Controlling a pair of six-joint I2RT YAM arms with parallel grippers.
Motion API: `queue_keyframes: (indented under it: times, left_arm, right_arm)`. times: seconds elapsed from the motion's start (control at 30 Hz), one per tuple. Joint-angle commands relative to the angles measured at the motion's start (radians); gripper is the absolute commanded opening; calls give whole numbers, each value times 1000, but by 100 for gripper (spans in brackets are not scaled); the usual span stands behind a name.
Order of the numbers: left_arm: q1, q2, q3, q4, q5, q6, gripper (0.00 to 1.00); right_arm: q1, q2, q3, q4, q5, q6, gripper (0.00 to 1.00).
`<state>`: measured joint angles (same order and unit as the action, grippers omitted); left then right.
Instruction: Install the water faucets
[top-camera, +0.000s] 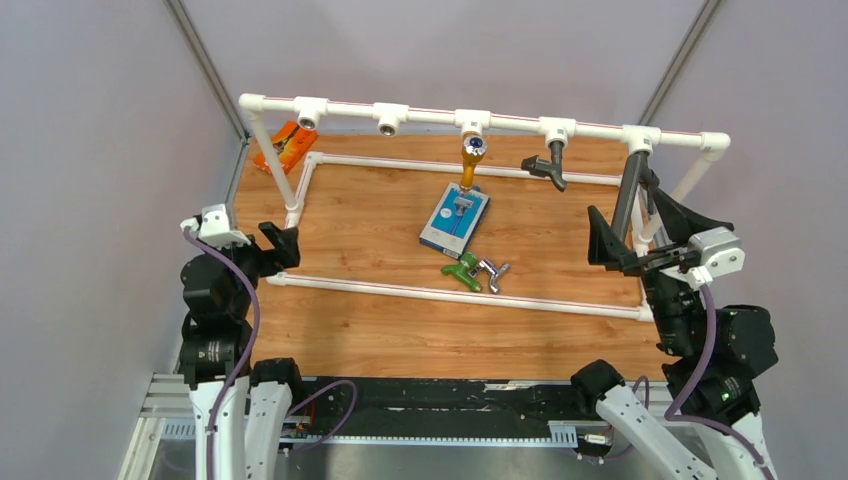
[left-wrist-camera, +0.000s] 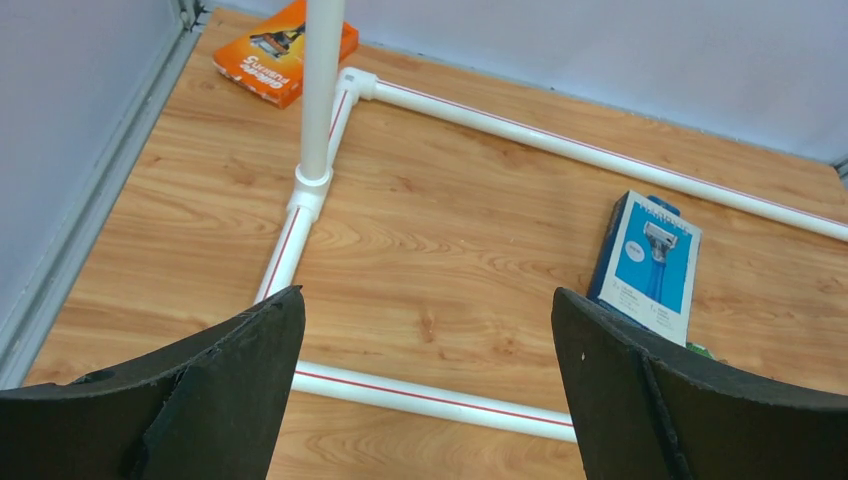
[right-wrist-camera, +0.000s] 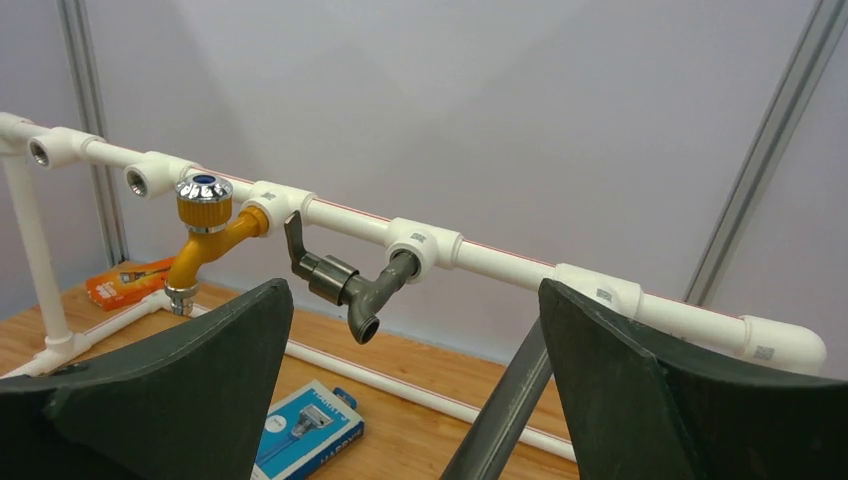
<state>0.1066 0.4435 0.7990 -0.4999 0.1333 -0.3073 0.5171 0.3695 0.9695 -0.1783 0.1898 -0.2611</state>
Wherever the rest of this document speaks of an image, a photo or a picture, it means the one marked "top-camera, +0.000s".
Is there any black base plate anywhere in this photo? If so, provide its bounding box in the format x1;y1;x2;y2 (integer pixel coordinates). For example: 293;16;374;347
294;376;603;440

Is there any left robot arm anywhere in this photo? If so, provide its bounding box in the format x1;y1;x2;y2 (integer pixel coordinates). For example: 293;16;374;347
179;219;306;479

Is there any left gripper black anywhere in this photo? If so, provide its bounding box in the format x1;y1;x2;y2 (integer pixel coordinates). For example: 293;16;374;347
197;220;300;317

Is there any green plastic faucet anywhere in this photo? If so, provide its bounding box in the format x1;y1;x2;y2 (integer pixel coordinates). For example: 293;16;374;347
440;252;482;293

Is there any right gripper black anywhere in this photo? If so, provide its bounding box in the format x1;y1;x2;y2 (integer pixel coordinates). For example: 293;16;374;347
582;185;724;354

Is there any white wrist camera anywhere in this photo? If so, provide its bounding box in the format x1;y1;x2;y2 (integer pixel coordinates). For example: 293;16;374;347
679;227;746;289
180;203;253;249

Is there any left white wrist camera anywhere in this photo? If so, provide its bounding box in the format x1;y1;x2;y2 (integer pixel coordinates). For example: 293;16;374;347
180;203;253;249

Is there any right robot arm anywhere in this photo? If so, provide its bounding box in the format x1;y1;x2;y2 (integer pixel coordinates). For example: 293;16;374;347
570;189;778;479

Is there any white PVC pipe frame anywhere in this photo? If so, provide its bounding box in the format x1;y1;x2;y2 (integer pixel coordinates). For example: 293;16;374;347
239;93;731;322

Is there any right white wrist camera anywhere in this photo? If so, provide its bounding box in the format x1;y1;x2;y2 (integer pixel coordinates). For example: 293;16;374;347
679;227;746;289

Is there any aluminium frame rail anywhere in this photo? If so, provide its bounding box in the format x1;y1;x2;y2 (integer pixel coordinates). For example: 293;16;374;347
119;372;763;480

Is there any blue razor box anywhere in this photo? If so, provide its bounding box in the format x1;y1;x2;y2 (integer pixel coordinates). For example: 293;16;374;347
418;182;491;260

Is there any dark grey short faucet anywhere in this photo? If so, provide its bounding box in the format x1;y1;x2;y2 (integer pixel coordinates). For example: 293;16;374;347
521;140;567;192

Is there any dark grey long faucet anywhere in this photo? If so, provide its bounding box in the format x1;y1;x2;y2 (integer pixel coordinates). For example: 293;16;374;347
610;150;660;241

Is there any chrome metal faucet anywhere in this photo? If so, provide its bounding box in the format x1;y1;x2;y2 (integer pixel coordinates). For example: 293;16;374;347
469;258;511;294

